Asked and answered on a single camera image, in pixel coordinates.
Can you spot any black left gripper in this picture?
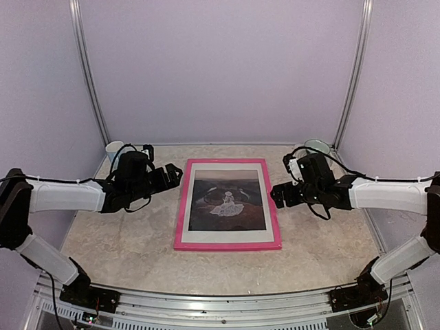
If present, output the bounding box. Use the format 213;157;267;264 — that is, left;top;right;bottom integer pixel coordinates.
128;164;182;203

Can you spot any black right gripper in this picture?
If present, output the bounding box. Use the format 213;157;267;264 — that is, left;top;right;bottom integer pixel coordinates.
271;181;322;208

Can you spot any photo print with white border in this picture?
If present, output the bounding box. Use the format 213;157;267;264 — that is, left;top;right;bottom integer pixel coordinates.
188;169;267;232

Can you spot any white mat board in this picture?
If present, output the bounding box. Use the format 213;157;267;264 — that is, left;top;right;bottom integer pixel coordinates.
181;162;275;243

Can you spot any pink wooden picture frame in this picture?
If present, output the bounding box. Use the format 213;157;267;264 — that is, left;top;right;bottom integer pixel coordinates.
173;157;283;252

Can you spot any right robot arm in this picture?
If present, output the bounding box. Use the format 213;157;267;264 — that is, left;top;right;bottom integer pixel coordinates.
270;175;439;305

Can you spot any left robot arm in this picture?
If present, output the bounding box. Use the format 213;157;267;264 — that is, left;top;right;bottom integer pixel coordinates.
1;164;183;306

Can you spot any green teacup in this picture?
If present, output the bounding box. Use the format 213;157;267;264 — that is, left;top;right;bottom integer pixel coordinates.
304;139;331;155

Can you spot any white paper cup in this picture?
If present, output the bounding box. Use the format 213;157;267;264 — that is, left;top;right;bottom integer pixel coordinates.
105;141;124;169

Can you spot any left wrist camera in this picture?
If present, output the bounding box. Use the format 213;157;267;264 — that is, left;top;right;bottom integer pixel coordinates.
113;144;155;187

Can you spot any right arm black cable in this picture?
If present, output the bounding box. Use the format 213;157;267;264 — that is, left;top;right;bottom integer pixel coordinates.
291;146;440;183

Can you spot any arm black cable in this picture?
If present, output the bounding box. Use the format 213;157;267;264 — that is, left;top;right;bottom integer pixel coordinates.
0;144;138;185
291;146;440;183

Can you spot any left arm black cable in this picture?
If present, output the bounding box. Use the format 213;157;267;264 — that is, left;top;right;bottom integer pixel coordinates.
0;144;138;185

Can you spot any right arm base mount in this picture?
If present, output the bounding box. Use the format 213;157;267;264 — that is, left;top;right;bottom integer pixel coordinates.
329;285;388;313

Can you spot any aluminium front rail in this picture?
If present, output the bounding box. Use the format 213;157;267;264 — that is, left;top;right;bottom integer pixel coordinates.
22;274;426;329

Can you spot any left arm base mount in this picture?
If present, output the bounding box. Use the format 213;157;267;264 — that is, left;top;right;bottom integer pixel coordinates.
60;287;120;314

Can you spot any left aluminium post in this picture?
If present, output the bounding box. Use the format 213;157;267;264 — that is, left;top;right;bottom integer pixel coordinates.
69;0;110;145

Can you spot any aluminium post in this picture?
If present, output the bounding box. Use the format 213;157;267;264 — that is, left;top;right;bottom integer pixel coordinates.
69;0;110;145
332;0;374;152

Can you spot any right aluminium post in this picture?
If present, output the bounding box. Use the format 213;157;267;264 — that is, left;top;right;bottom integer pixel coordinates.
332;0;374;152

